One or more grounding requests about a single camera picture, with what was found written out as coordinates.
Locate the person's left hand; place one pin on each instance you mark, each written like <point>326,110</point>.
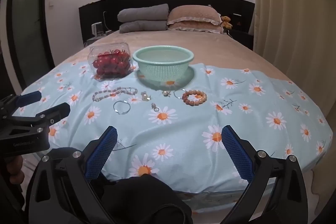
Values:
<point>15,169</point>

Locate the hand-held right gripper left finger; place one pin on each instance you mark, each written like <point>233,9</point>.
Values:
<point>101,153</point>

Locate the green plastic colander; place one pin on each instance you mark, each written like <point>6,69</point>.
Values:
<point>162,69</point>

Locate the beige bed blanket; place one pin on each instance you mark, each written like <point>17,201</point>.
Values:
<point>210,48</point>

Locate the dark nightstand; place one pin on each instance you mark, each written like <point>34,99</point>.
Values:
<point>242,39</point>

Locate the pink ruffled pillow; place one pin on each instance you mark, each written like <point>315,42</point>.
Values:
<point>193,14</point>
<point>195,27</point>

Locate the beige curtain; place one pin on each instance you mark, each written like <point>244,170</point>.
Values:
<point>288,16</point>

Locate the brown teddy bear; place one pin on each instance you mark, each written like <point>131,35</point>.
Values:
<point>226,22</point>

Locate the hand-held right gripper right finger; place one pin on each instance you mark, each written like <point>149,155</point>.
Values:
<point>237,155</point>

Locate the daisy print blue cloth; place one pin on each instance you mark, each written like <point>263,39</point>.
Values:
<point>183,134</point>

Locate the clear box of cherry tomatoes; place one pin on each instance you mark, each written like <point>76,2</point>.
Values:
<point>110,64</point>

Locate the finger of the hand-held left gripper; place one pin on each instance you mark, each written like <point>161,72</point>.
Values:
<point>29,98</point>
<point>56,111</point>

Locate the dark framed glass door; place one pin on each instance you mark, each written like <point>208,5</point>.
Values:
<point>29,16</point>

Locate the white bedside appliance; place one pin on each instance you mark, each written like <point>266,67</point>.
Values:
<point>97,29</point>

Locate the grey pillow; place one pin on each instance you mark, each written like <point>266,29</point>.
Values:
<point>143,26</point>
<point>143,12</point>

